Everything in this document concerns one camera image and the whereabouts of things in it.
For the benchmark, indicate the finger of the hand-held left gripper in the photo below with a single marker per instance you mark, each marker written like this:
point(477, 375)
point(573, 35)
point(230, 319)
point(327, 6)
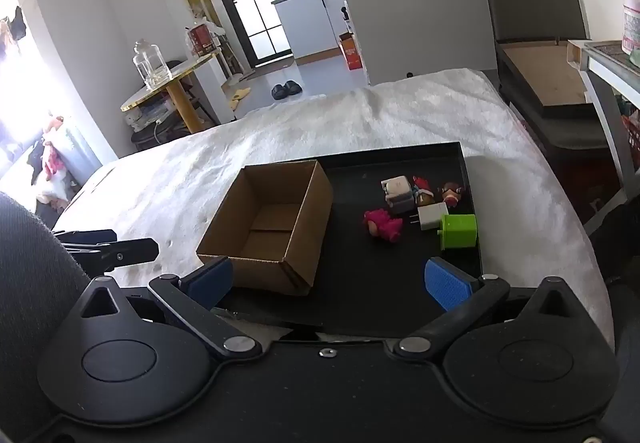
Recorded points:
point(127, 252)
point(95, 235)

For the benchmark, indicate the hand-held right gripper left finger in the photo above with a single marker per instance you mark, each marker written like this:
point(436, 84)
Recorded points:
point(212, 279)

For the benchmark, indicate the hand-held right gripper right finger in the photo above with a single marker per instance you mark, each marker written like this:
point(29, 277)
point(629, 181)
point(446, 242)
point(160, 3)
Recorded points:
point(447, 284)

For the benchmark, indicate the green cube charger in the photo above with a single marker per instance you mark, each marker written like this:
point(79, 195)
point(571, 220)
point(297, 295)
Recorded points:
point(459, 232)

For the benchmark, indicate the cardboard box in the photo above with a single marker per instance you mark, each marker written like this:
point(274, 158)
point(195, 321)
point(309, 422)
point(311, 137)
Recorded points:
point(272, 228)

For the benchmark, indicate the pink doll figure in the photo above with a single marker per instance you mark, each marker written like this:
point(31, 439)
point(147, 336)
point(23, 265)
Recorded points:
point(382, 225)

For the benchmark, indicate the black tray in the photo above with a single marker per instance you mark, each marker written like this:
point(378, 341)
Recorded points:
point(360, 273)

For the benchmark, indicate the brown-haired doll figure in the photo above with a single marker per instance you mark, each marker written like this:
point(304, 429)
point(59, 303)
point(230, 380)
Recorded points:
point(452, 194)

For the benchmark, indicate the person's left forearm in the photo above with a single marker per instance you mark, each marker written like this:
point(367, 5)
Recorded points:
point(35, 283)

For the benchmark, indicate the white plug charger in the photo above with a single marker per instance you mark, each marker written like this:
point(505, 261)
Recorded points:
point(432, 217)

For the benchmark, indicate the pile of clothes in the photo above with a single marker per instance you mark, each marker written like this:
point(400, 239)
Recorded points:
point(50, 158)

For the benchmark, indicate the red-hat doll figure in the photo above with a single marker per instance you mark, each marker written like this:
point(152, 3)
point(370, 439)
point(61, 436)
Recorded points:
point(424, 192)

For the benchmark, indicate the white grey power adapter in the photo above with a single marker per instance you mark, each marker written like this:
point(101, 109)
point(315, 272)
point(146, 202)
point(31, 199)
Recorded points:
point(397, 195)

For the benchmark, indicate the round gold-edged side table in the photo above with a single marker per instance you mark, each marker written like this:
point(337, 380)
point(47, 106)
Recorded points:
point(170, 80)

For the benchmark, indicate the clear glass jar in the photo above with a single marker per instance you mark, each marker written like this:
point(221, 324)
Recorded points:
point(151, 65)

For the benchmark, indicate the pair of tan slippers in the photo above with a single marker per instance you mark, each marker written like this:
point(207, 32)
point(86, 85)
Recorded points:
point(240, 98)

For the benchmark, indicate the red can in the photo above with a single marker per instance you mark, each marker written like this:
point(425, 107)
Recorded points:
point(201, 40)

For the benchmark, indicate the wooden board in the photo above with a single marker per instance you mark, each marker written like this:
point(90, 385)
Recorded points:
point(542, 75)

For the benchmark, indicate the red basket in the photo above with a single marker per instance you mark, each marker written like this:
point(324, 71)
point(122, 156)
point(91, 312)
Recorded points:
point(632, 135)

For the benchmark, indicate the grey metal desk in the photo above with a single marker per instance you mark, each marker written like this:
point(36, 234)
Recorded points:
point(605, 93)

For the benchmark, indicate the orange carton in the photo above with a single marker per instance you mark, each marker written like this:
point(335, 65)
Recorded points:
point(351, 54)

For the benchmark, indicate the white kitchen cabinet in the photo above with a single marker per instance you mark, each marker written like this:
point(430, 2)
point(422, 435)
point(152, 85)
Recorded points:
point(310, 23)

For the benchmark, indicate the grey chair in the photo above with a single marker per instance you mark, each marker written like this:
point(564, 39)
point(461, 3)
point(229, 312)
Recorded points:
point(535, 3)

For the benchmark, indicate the pink white canister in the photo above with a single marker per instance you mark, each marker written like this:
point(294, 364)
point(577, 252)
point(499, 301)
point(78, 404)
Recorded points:
point(631, 25)

